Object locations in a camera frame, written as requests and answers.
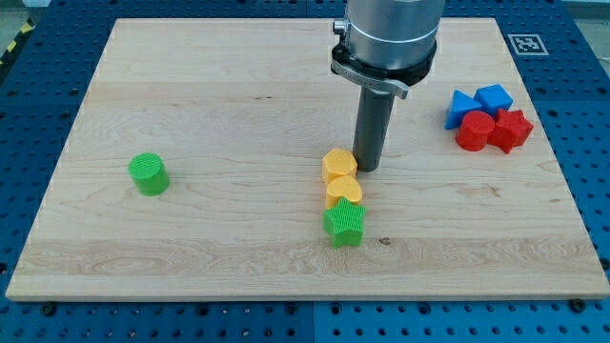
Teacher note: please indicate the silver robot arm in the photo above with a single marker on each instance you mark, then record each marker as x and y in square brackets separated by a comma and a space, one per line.
[386, 45]

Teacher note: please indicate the yellow hexagon block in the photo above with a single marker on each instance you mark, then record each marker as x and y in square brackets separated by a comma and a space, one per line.
[336, 163]

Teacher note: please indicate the yellow heart block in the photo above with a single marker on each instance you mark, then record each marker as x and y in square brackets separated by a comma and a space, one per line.
[343, 186]

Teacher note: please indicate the green star block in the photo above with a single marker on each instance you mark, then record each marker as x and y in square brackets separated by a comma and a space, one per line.
[345, 223]

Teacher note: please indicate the wooden board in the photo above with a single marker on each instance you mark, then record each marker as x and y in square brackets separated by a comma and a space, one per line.
[241, 113]

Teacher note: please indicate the grey cylindrical pointer tool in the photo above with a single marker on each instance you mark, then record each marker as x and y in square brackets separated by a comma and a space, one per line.
[373, 117]

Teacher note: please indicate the green cylinder block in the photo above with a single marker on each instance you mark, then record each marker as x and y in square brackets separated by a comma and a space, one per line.
[148, 173]

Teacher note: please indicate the blue triangle block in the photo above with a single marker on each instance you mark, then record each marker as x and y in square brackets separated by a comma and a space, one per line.
[461, 103]

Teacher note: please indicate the red cylinder block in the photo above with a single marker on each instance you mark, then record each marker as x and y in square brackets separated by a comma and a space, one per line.
[474, 130]

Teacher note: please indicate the blue cube block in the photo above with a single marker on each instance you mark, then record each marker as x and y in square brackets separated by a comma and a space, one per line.
[493, 98]

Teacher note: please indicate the red star block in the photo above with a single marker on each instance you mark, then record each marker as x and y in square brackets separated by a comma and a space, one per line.
[511, 130]

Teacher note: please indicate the white fiducial marker tag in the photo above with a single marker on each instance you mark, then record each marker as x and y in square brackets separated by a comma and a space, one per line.
[527, 44]

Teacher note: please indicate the black bolt left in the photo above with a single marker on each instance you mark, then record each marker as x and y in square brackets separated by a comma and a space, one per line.
[48, 309]

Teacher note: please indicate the black bolt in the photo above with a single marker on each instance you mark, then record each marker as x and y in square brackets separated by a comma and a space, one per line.
[577, 305]
[48, 309]

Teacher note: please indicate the black bolt right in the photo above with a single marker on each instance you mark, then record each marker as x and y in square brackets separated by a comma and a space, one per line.
[577, 305]

